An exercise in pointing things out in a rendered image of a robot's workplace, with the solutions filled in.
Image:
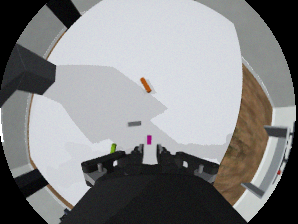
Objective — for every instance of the lime green rod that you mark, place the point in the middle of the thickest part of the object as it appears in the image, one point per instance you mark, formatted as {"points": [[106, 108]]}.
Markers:
{"points": [[113, 148]]}

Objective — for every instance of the small magenta block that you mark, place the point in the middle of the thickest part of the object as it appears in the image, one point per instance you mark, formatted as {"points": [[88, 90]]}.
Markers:
{"points": [[149, 137]]}

